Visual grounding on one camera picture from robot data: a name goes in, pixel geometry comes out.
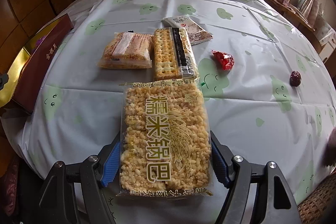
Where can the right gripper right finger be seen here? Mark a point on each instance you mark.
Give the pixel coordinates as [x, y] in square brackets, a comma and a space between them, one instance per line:
[221, 161]

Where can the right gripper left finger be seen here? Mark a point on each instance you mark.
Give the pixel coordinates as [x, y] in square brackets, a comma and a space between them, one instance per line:
[109, 160]

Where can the puffed rice cake pack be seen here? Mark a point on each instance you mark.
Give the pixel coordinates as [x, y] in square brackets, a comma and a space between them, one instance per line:
[165, 140]

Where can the pink sleeve forearm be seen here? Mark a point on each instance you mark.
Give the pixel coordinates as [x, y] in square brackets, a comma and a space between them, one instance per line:
[330, 150]

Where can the small red candy packet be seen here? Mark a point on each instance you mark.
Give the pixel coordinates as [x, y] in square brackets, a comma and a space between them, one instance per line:
[225, 60]

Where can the red dried jujube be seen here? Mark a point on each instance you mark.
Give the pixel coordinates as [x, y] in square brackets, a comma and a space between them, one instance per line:
[295, 79]

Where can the cracker pack black label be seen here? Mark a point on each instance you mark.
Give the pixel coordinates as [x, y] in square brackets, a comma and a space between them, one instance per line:
[173, 55]

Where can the wicker basket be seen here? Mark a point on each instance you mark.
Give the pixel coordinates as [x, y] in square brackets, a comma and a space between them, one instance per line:
[319, 207]

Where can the sesame cake clear pack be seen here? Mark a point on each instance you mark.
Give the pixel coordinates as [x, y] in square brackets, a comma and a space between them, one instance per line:
[128, 50]

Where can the white milk snack packet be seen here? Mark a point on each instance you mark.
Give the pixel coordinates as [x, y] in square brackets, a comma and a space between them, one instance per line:
[196, 33]

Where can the red gold gift box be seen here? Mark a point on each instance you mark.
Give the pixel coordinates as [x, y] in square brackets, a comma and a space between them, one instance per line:
[20, 86]

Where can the white cardboard box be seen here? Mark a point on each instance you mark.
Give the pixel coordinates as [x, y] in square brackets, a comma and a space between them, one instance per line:
[327, 41]

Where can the wooden side table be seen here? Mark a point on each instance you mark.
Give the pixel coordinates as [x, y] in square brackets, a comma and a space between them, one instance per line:
[289, 13]

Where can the pink floral curtain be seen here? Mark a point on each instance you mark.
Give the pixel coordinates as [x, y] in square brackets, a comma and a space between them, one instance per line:
[309, 9]

